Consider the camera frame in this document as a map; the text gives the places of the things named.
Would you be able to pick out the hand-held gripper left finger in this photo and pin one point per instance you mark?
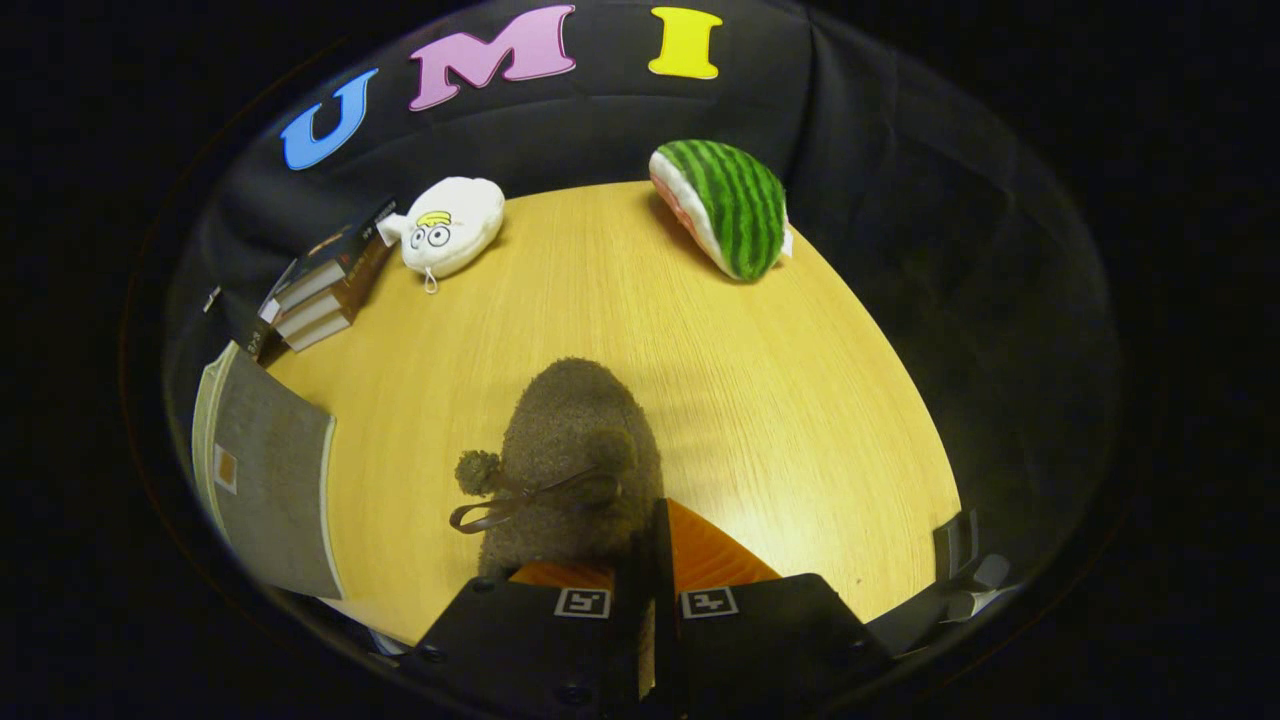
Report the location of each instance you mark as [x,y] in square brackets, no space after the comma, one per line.
[628,650]

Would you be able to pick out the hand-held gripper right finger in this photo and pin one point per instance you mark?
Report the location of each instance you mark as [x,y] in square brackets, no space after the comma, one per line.
[666,640]

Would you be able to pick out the brown fuzzy shoe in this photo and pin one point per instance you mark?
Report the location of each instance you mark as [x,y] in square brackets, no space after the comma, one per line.
[570,410]

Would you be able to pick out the grey fabric storage box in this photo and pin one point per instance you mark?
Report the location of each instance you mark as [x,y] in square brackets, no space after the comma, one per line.
[270,470]

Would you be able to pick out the watermelon slice plush toy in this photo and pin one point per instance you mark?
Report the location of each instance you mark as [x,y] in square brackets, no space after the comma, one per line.
[735,205]

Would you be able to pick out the brown cover book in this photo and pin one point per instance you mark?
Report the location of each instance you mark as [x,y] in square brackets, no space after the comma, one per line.
[310,313]
[318,336]

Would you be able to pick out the white plush toy with eyes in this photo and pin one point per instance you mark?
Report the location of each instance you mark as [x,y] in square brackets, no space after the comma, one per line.
[470,215]

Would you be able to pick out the dark cover book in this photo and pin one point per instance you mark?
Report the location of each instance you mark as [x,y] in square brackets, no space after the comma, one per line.
[340,245]

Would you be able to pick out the white tag clip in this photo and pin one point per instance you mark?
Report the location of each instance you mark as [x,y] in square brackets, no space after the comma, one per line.
[211,298]

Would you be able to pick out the dark grey frame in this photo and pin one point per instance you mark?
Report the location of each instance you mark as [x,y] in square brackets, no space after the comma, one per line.
[955,545]

